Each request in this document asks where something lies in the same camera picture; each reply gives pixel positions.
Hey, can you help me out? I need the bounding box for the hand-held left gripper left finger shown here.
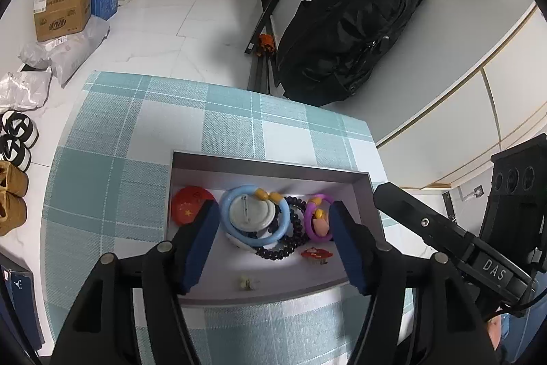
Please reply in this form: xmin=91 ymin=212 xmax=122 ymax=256
xmin=50 ymin=199 xmax=221 ymax=365

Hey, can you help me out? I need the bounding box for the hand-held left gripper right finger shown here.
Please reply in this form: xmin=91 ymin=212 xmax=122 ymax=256
xmin=329 ymin=200 xmax=501 ymax=365

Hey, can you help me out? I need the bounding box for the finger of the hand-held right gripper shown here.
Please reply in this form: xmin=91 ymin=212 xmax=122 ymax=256
xmin=373 ymin=182 xmax=471 ymax=260

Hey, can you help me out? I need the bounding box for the small doll charm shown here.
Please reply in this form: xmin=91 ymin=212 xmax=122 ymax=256
xmin=311 ymin=209 xmax=332 ymax=237

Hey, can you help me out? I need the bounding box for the red mushroom hair clip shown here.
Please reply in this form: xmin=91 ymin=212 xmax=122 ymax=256
xmin=300 ymin=246 xmax=328 ymax=263

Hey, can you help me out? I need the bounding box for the blue ring bracelet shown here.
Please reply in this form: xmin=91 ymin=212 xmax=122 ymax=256
xmin=219 ymin=185 xmax=290 ymax=244

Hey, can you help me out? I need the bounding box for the purple ring bracelet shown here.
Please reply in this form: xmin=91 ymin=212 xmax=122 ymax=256
xmin=303 ymin=194 xmax=335 ymax=243

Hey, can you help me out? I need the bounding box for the grey cardboard box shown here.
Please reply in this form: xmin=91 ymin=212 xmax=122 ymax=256
xmin=170 ymin=150 xmax=387 ymax=308

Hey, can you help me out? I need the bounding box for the white round badge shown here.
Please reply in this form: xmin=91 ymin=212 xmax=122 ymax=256
xmin=224 ymin=194 xmax=279 ymax=251

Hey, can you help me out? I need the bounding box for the person's right forearm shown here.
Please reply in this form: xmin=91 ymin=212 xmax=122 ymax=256
xmin=485 ymin=301 xmax=547 ymax=365

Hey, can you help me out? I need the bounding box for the red round badge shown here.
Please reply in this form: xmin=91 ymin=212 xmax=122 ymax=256
xmin=172 ymin=185 xmax=216 ymax=225

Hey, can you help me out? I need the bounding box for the teal checkered tablecloth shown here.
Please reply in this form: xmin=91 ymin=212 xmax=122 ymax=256
xmin=42 ymin=71 xmax=417 ymax=365

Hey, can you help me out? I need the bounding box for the white wardrobe gold trim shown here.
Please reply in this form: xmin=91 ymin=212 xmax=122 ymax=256
xmin=376 ymin=1 xmax=547 ymax=191

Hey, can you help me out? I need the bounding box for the brown suede shoe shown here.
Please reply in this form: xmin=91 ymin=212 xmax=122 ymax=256
xmin=0 ymin=192 xmax=28 ymax=236
xmin=0 ymin=160 xmax=28 ymax=199

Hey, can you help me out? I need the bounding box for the black backpack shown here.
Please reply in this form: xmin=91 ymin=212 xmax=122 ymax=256
xmin=276 ymin=0 xmax=428 ymax=107

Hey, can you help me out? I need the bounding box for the black white slipper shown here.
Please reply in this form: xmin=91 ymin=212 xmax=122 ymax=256
xmin=0 ymin=110 xmax=39 ymax=145
xmin=0 ymin=134 xmax=32 ymax=171

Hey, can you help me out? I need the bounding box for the orange black tool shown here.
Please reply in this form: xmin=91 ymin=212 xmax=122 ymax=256
xmin=256 ymin=34 xmax=276 ymax=58

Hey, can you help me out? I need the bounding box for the large grey plastic parcel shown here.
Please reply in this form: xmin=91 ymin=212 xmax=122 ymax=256
xmin=49 ymin=16 xmax=111 ymax=89

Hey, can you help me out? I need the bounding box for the clear plastic bag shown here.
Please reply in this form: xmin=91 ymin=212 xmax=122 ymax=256
xmin=0 ymin=70 xmax=53 ymax=114

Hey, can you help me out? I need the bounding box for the small grey plastic parcel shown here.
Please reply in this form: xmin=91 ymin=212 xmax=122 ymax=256
xmin=19 ymin=42 xmax=54 ymax=70

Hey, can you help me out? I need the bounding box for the brown cardboard box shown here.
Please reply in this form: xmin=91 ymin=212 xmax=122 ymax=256
xmin=33 ymin=0 xmax=94 ymax=43

